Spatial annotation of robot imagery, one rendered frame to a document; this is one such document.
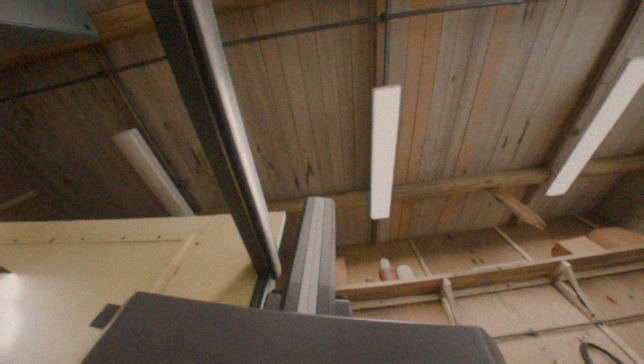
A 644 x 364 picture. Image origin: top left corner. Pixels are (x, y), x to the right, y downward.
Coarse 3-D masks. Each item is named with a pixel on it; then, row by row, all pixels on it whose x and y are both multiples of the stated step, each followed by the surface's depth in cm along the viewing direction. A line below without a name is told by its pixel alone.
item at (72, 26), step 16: (0, 0) 31; (16, 0) 33; (32, 0) 35; (48, 0) 38; (64, 0) 40; (80, 0) 44; (0, 16) 31; (16, 16) 33; (32, 16) 35; (48, 16) 38; (64, 16) 41; (80, 16) 44; (0, 32) 35; (16, 32) 37; (32, 32) 38; (48, 32) 39; (64, 32) 41; (80, 32) 44; (96, 32) 47; (0, 48) 46
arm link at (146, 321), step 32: (96, 320) 5; (128, 320) 4; (160, 320) 4; (192, 320) 4; (224, 320) 4; (256, 320) 4; (288, 320) 4; (320, 320) 4; (352, 320) 4; (384, 320) 4; (96, 352) 3; (128, 352) 3; (160, 352) 3; (192, 352) 3; (224, 352) 4; (256, 352) 4; (288, 352) 4; (320, 352) 4; (352, 352) 4; (384, 352) 4; (416, 352) 4; (448, 352) 4; (480, 352) 4
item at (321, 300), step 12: (324, 204) 10; (324, 216) 9; (324, 228) 8; (324, 240) 7; (324, 252) 7; (312, 264) 6; (324, 264) 6; (312, 276) 6; (324, 276) 6; (312, 288) 6; (324, 288) 6; (312, 300) 5; (324, 300) 5; (336, 300) 6; (348, 300) 7; (312, 312) 5; (324, 312) 5; (336, 312) 6; (348, 312) 6
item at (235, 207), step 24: (168, 0) 21; (168, 24) 22; (216, 24) 31; (168, 48) 23; (192, 72) 25; (192, 96) 27; (192, 120) 29; (240, 120) 40; (216, 144) 31; (216, 168) 34; (240, 216) 41; (264, 264) 51
